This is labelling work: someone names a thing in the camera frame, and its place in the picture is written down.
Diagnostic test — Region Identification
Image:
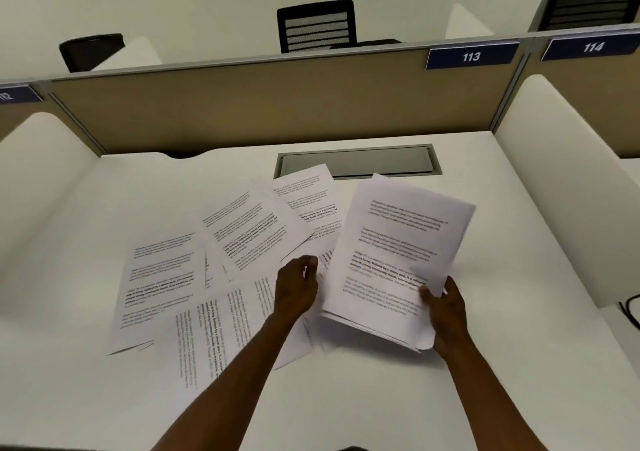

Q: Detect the person's left hand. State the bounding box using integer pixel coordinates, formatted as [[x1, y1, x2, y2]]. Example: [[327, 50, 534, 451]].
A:
[[272, 256, 320, 320]]

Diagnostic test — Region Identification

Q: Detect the person's right hand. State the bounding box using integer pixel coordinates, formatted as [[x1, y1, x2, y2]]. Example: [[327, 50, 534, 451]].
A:
[[418, 276, 474, 360]]

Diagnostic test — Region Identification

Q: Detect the stack of printed papers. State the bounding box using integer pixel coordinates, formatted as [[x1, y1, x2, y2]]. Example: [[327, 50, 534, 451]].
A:
[[319, 173, 477, 353]]

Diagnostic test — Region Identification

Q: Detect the person's left forearm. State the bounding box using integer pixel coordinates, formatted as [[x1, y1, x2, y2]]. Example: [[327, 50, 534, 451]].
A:
[[154, 311, 301, 451]]

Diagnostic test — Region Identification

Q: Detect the person's right forearm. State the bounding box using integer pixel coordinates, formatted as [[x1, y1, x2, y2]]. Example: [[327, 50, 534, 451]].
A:
[[434, 333, 553, 451]]

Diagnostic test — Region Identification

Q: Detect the printed white paper sheet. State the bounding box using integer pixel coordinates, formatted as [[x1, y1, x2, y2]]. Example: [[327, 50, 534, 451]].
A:
[[201, 180, 316, 282], [272, 163, 344, 246], [314, 233, 342, 272], [106, 232, 209, 356], [154, 275, 317, 412]]

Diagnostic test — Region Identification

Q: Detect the beige desk partition panel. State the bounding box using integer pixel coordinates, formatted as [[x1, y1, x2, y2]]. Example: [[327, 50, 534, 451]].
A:
[[46, 33, 535, 159], [492, 21, 640, 159], [0, 81, 93, 142]]

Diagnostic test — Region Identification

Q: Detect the white curved side divider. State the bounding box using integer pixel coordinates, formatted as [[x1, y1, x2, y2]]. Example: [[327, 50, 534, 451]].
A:
[[0, 111, 102, 319], [494, 74, 640, 309], [92, 36, 164, 71], [444, 3, 496, 39]]

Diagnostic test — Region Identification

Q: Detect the black mesh office chair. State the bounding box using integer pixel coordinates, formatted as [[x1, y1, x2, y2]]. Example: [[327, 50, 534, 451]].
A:
[[276, 0, 402, 55]]

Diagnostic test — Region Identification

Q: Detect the blue desk number plate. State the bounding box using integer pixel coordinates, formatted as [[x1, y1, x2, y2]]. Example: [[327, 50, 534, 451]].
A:
[[425, 40, 521, 70], [0, 84, 44, 107], [541, 36, 640, 62]]

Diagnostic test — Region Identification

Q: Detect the grey desk cable hatch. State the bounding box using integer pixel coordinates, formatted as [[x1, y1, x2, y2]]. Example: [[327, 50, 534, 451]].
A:
[[273, 143, 444, 180]]

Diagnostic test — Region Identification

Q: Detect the black cable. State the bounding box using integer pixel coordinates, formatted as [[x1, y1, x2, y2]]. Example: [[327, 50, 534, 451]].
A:
[[618, 293, 640, 330]]

